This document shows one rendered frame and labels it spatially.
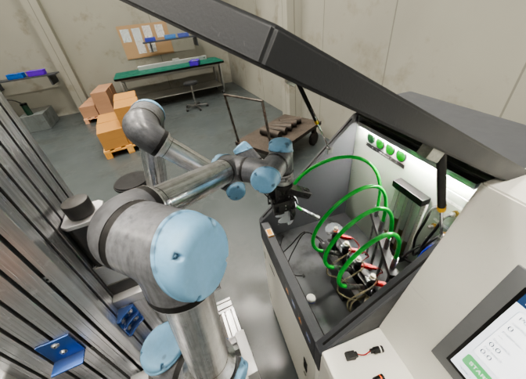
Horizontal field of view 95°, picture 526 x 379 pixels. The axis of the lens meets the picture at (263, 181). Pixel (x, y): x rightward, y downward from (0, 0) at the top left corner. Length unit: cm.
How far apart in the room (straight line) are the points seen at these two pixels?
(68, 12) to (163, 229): 832
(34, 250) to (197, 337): 37
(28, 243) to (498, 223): 94
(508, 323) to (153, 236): 70
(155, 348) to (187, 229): 46
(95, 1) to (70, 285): 804
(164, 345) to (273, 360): 133
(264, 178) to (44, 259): 50
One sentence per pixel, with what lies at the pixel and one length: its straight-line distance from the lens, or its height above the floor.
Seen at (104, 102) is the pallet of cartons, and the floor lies 41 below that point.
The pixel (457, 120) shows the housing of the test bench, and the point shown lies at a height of 150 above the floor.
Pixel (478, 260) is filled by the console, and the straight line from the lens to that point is 74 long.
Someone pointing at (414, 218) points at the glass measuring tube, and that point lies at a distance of 111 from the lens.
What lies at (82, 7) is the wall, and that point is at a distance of 853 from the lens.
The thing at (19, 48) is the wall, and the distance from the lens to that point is 888.
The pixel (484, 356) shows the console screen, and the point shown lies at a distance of 82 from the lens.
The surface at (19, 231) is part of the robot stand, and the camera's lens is 64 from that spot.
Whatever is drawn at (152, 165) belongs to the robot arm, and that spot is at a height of 144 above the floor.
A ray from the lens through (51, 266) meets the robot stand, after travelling 70.
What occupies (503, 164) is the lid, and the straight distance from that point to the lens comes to 68.
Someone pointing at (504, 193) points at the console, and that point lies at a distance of 70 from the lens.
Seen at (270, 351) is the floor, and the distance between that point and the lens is 202.
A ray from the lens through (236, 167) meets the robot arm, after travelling 70.
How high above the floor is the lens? 190
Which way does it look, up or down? 35 degrees down
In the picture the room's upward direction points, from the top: 7 degrees counter-clockwise
